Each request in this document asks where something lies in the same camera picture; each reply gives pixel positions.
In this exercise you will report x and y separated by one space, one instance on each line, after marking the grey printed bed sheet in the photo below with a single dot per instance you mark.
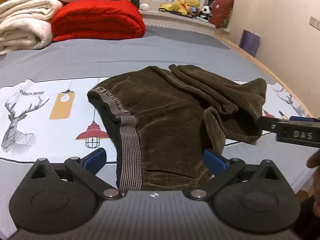
62 62

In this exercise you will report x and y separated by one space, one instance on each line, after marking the red folded blanket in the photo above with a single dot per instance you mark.
97 21

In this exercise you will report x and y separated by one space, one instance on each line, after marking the white plush toy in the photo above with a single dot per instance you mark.
145 0

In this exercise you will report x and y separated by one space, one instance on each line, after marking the panda plush toy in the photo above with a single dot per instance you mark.
206 11

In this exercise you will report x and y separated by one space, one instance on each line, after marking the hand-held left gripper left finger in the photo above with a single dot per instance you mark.
94 160

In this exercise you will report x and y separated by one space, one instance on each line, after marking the person's right hand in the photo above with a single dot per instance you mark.
314 159

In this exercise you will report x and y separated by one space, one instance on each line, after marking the red cushion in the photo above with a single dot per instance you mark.
221 12

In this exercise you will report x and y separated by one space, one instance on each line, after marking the large yellow plush toy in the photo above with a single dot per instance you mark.
186 3

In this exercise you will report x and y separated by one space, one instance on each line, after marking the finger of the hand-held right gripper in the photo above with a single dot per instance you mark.
270 125
301 119

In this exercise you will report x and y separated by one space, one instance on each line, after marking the white fluffy folded blanket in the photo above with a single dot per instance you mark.
23 23

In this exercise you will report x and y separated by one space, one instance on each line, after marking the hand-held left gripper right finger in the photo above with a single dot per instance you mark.
215 161

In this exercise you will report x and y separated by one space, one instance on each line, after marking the wall switch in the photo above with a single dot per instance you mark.
314 22

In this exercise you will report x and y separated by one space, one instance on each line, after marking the wooden bed frame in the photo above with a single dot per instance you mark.
262 55

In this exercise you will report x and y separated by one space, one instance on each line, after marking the purple bag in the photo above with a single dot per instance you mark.
249 42

